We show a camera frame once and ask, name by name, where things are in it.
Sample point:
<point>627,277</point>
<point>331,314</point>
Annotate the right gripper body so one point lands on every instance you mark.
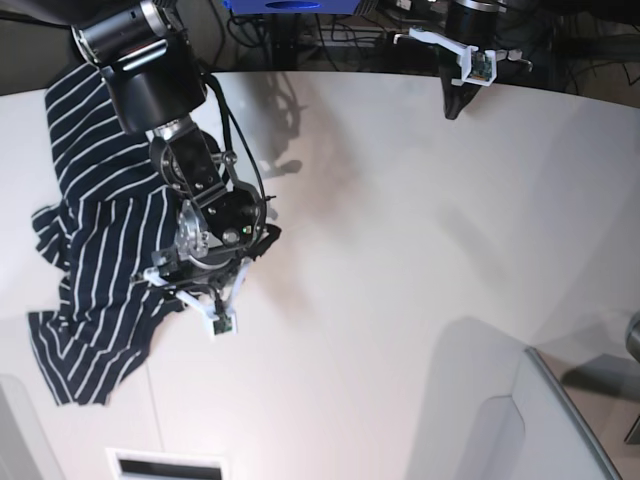
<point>219,274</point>

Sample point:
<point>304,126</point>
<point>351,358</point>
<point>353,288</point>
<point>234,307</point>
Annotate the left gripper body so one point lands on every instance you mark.
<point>450,70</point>

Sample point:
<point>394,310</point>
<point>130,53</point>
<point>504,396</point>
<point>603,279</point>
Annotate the navy white striped t-shirt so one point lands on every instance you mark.
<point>114,213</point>

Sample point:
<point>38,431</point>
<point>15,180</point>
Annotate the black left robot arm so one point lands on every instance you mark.
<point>471,23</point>

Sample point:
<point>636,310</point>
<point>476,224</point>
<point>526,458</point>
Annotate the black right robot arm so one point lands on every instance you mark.
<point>142,52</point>

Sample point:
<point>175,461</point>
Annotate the blue box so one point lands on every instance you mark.
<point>250,7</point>

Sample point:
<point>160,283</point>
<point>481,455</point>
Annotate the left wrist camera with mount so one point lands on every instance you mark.
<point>477,66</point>

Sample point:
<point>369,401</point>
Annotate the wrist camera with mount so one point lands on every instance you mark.
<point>215,305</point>
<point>477,66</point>

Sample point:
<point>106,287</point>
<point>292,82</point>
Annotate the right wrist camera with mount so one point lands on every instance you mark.
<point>215,305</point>

